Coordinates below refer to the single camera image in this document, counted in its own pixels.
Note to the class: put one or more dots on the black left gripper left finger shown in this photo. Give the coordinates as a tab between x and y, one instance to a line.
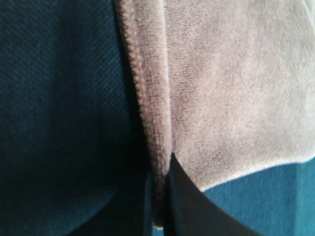
129	213

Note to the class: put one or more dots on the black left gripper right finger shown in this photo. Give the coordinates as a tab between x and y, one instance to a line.
188	212

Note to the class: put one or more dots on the brown towel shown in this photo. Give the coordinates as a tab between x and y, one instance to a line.
227	86

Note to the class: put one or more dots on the dark table cloth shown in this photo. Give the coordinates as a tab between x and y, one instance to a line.
71	134

